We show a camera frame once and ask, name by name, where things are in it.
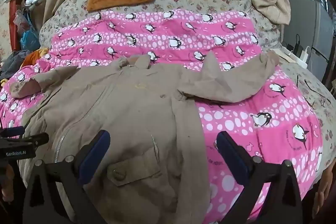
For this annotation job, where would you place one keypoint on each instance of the beige jacket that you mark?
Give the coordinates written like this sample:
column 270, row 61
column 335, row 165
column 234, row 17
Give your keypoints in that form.
column 126, row 108

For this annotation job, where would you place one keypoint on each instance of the pink penguin print blanket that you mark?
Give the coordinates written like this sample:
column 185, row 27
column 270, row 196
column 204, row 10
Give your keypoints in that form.
column 183, row 35

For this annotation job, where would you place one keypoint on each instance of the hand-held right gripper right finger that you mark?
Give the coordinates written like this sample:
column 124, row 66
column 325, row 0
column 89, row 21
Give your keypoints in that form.
column 232, row 155

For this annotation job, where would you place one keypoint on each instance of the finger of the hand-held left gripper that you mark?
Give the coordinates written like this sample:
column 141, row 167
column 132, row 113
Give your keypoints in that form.
column 34, row 139
column 11, row 131

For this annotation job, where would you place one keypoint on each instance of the dark grey clothes pile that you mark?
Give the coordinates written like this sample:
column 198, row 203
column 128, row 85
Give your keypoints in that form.
column 13, row 64

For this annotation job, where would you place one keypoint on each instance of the white power strip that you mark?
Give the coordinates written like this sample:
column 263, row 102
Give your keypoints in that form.
column 295, row 54

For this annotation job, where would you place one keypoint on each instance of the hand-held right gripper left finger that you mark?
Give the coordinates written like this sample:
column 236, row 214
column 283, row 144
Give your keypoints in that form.
column 95, row 153

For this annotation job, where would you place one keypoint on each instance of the person's left hand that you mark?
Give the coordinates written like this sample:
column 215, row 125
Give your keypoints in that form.
column 9, row 179

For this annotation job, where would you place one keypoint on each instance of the red wooden door frame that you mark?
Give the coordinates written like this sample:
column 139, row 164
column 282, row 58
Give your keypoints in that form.
column 13, row 27

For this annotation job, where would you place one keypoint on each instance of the grey refrigerator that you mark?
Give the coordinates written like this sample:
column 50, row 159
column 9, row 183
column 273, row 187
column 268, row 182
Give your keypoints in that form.
column 309, row 27

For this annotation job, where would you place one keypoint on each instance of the black eyeglasses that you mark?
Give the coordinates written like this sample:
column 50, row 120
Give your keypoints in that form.
column 313, row 94

